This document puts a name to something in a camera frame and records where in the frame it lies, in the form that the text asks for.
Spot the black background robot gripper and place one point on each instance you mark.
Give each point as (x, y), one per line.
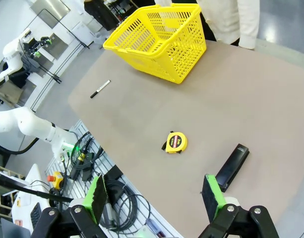
(39, 45)

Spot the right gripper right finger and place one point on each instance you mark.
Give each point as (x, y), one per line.
(211, 196)

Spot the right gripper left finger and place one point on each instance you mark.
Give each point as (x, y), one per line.
(97, 198)

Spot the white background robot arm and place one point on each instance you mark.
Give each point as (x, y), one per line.
(11, 52)

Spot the person left forearm white sleeve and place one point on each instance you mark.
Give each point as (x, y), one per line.
(249, 24)

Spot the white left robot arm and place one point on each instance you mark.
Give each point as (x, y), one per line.
(30, 121)

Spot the person in black clothes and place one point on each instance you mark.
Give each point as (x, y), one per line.
(102, 12)

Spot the yellow plastic shopping basket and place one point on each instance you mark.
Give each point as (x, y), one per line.
(139, 62)

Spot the person torso white top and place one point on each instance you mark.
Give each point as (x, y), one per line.
(223, 19)

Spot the black power adapter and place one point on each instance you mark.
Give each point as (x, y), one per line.
(113, 173)

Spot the black rectangular bar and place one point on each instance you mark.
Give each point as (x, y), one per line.
(232, 167)

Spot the yellow emergency stop button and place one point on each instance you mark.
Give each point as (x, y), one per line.
(56, 179)

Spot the white cabinet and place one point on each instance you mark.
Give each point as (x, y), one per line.
(88, 31)

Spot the grey slotted mounting plate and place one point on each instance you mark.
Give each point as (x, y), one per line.
(144, 223)

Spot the cardboard box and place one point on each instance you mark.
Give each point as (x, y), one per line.
(8, 93)

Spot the black boom rod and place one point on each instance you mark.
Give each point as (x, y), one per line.
(37, 192)

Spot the black keyboard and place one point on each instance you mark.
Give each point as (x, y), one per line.
(35, 214)

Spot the yellow tape measure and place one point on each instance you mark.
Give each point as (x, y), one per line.
(176, 142)

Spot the black white marker pen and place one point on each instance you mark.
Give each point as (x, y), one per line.
(100, 89)

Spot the grey laptop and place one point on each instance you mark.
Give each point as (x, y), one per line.
(15, 229)

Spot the stainless steel wall panel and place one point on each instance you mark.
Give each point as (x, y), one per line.
(51, 10)

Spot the black metal frame rack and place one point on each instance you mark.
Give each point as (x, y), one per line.
(77, 42)

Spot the wooden frame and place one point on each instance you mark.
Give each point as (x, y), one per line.
(3, 205)

